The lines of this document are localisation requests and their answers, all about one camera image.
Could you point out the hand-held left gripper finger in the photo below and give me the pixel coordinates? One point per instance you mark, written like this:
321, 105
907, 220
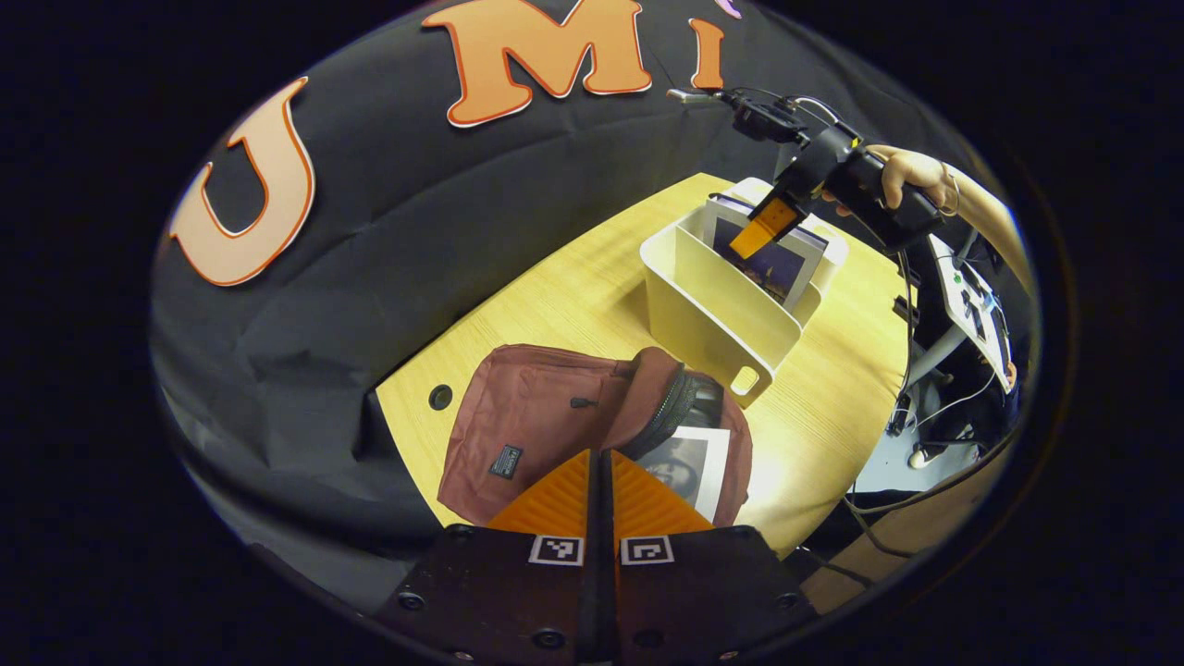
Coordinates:
593, 601
609, 601

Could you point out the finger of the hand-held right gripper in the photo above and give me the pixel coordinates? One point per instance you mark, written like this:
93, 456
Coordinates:
763, 229

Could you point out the blue book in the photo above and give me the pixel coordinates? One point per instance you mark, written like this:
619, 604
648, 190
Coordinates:
786, 268

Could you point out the cream plastic bookshelf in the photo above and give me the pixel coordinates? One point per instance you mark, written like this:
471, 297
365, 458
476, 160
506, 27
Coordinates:
703, 305

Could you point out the white portrait book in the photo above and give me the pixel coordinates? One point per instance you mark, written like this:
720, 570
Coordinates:
694, 462

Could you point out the maroon schoolbag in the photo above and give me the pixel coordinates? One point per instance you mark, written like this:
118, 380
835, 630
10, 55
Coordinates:
546, 407

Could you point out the white electronics panel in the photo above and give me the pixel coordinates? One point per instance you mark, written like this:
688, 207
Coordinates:
976, 314

